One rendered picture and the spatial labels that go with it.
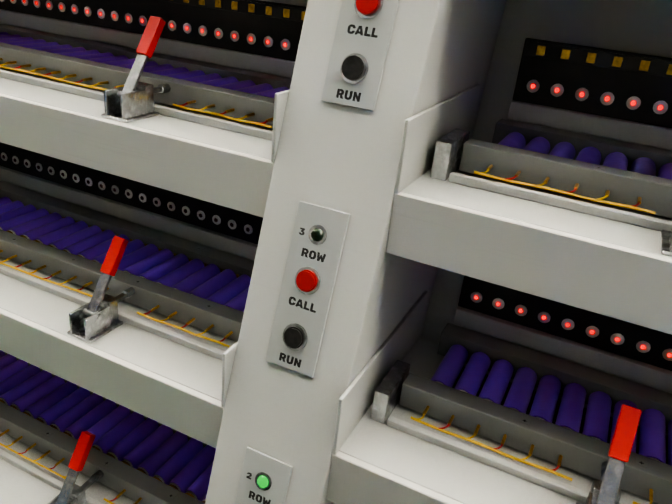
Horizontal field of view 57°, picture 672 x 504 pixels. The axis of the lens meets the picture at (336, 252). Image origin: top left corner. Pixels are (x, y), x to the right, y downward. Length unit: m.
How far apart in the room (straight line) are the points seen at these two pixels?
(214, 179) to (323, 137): 0.10
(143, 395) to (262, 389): 0.12
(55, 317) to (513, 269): 0.42
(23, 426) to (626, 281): 0.61
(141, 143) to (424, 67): 0.24
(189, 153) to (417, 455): 0.29
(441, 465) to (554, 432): 0.09
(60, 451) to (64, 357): 0.16
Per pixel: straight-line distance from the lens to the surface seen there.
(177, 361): 0.56
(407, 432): 0.50
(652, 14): 0.63
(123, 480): 0.69
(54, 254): 0.70
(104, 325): 0.60
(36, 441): 0.76
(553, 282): 0.42
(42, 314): 0.64
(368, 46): 0.44
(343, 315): 0.44
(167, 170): 0.52
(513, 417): 0.51
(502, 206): 0.43
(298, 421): 0.48
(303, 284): 0.45
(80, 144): 0.58
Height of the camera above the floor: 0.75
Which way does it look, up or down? 9 degrees down
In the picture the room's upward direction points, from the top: 13 degrees clockwise
